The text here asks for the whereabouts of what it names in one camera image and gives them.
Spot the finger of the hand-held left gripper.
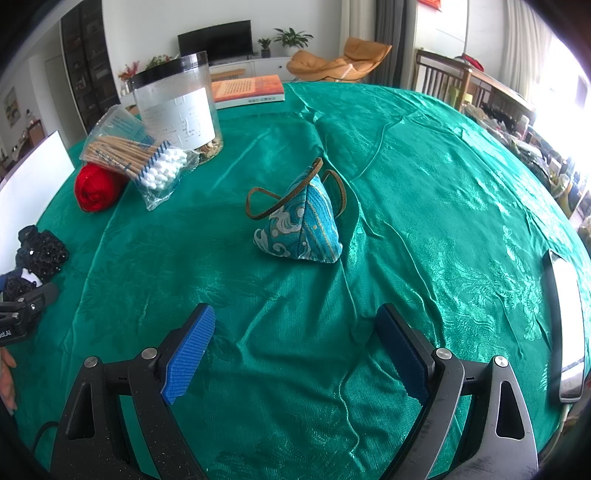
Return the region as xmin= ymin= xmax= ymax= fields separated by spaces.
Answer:
xmin=14 ymin=282 xmax=60 ymax=320

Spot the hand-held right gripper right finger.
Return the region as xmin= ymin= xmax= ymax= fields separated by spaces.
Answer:
xmin=375 ymin=303 xmax=540 ymax=480

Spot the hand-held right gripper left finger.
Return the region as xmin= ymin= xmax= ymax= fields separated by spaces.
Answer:
xmin=50 ymin=303 xmax=217 ymax=480

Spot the blue triangular pouch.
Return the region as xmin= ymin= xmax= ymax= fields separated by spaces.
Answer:
xmin=247 ymin=158 xmax=347 ymax=265

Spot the person's left hand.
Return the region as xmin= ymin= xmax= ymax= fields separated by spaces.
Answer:
xmin=0 ymin=346 xmax=18 ymax=415

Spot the black lace cloth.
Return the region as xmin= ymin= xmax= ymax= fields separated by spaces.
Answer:
xmin=15 ymin=224 xmax=70 ymax=283

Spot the white board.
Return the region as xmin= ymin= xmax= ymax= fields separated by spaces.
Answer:
xmin=0 ymin=130 xmax=77 ymax=274

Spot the red yarn ball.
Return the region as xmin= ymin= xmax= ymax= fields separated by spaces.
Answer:
xmin=75 ymin=163 xmax=129 ymax=214

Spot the silver smartphone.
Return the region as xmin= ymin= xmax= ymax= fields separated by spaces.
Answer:
xmin=542 ymin=249 xmax=588 ymax=405

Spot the green tablecloth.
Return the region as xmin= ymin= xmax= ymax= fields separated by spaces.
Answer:
xmin=0 ymin=80 xmax=591 ymax=480

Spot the cotton swab bag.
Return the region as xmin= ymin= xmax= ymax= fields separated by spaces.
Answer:
xmin=80 ymin=104 xmax=200 ymax=212

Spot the clear plastic jar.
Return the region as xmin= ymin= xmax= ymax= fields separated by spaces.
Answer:
xmin=128 ymin=51 xmax=225 ymax=163

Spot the dark display cabinet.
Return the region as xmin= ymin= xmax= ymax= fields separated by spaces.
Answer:
xmin=60 ymin=0 xmax=122 ymax=136

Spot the orange book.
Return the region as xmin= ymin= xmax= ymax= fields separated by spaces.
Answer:
xmin=211 ymin=75 xmax=286 ymax=110

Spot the wooden chair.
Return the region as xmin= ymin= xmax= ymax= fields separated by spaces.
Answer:
xmin=414 ymin=48 xmax=537 ymax=126

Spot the orange lounge chair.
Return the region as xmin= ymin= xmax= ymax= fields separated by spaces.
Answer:
xmin=286 ymin=37 xmax=393 ymax=85

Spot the black television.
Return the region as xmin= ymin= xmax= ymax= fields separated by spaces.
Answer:
xmin=177 ymin=20 xmax=254 ymax=62

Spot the grey curtain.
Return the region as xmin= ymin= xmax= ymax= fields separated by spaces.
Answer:
xmin=375 ymin=0 xmax=419 ymax=88

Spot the large potted plant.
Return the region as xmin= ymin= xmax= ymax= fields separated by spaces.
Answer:
xmin=274 ymin=28 xmax=315 ymax=51

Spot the black cable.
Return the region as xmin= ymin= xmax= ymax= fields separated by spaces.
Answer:
xmin=31 ymin=419 xmax=62 ymax=455

